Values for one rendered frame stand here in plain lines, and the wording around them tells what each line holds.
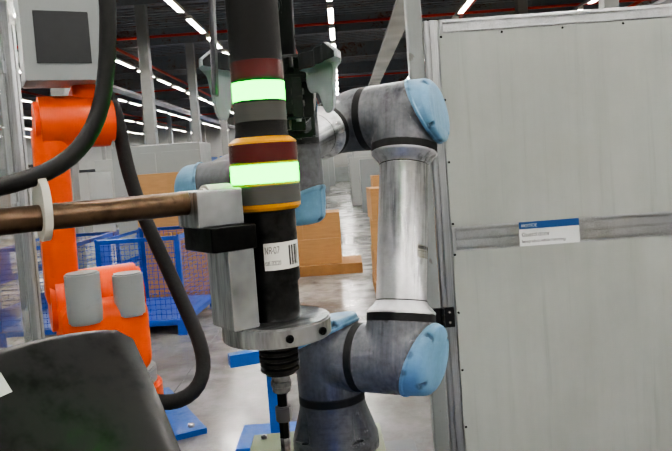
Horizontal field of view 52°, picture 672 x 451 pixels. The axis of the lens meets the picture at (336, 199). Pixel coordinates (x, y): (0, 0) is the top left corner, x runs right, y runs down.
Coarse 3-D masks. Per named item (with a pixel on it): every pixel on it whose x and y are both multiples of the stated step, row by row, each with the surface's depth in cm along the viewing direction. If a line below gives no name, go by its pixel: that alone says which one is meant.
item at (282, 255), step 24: (264, 216) 42; (288, 216) 43; (264, 240) 42; (288, 240) 43; (264, 264) 42; (288, 264) 43; (264, 288) 42; (288, 288) 43; (264, 312) 42; (288, 312) 43; (264, 360) 43; (288, 360) 43
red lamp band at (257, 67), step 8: (232, 64) 42; (240, 64) 42; (248, 64) 42; (256, 64) 42; (264, 64) 42; (272, 64) 42; (280, 64) 43; (232, 72) 42; (240, 72) 42; (248, 72) 42; (256, 72) 42; (264, 72) 42; (272, 72) 42; (280, 72) 43; (232, 80) 42
